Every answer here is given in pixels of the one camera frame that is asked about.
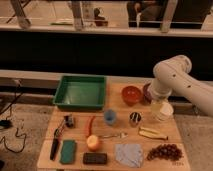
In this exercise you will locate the bunch of dark grapes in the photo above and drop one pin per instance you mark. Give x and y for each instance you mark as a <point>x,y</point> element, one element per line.
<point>165,151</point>

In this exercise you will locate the blue plastic cup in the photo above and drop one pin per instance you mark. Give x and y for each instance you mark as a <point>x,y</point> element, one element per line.
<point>109,117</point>

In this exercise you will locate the blue-grey cloth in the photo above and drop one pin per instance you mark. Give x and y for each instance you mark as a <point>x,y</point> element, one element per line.
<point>130,155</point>

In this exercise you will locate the yellow banana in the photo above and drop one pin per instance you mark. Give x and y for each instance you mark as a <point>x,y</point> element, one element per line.
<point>150,133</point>

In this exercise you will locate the green sponge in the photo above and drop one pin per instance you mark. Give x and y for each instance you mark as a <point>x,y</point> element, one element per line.
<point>68,152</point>

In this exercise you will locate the green plastic tray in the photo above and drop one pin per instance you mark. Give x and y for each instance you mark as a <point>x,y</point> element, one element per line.
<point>81,93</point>

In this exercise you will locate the black handled knife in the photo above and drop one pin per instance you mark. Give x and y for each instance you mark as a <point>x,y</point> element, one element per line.
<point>55,142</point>

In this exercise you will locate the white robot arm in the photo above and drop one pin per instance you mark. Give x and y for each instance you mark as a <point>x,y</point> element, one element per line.
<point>173,75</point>

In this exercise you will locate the white paper cup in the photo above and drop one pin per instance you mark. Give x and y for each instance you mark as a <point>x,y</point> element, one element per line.
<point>164,111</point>

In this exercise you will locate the yellowish gripper at wrist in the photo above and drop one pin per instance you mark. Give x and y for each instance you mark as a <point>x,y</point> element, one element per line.
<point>156,106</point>

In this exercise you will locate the metal fork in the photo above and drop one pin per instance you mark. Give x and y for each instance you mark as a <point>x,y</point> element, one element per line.
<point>118,135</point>

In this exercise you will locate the purple bowl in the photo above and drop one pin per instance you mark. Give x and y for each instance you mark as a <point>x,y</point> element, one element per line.
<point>147,95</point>

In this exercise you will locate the red bowl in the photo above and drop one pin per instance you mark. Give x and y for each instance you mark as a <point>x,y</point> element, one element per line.
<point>131,95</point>

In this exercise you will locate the yellow red apple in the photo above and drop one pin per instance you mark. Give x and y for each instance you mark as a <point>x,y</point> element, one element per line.
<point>93,143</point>

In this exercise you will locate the small metal cup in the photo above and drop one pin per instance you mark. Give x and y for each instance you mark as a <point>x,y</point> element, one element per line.
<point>134,119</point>

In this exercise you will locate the black rectangular sponge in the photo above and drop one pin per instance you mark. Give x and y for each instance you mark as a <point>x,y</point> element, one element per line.
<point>95,158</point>

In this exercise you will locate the small black toy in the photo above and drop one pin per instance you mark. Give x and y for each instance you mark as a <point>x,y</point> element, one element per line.
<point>69,121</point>

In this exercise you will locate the orange carrot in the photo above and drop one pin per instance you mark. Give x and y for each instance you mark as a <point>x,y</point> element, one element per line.
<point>89,126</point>

